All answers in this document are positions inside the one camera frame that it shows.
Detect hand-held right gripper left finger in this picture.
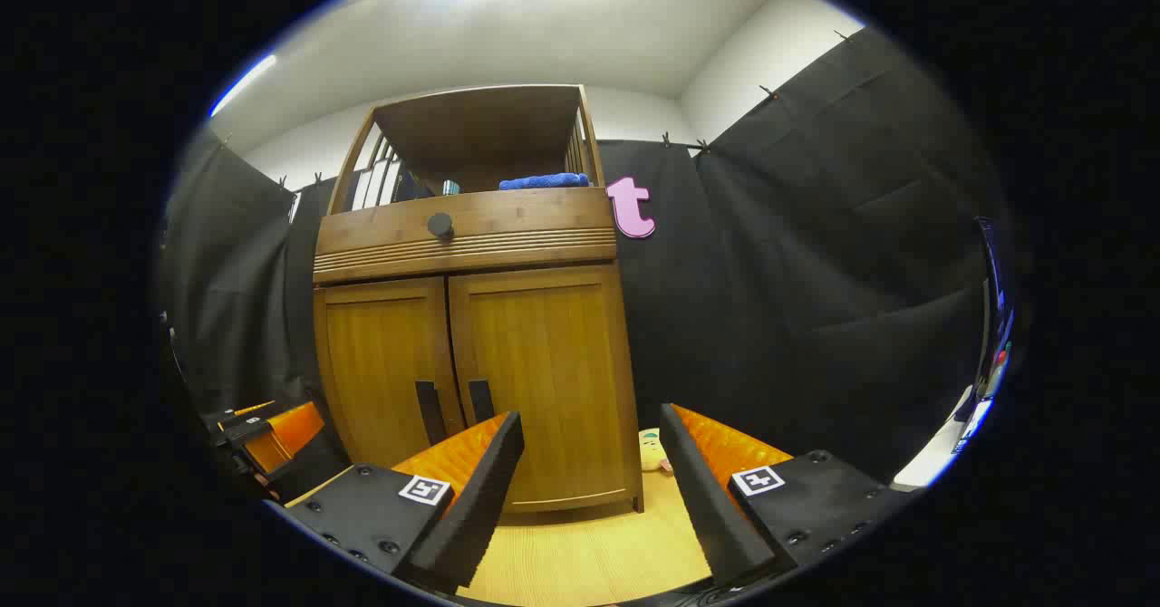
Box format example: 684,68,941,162
284,410,526,595

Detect white table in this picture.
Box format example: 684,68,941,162
893,388,996,490

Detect wooden cabinet drawer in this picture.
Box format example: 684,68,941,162
313,188,619,284

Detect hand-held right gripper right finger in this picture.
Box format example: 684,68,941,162
660,403,918,588

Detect black backdrop cloth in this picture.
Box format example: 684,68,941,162
159,27,998,490

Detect white file folders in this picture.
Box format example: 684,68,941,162
352,159,404,211

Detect yellow plush toy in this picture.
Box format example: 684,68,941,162
639,429,673,474

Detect wooden shoe cabinet door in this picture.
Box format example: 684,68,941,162
449,265,643,510
314,277,465,467

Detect blue folded towel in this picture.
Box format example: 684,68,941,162
498,172,590,191

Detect wooden double-door shoe cabinet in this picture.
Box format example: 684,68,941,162
313,84,646,515

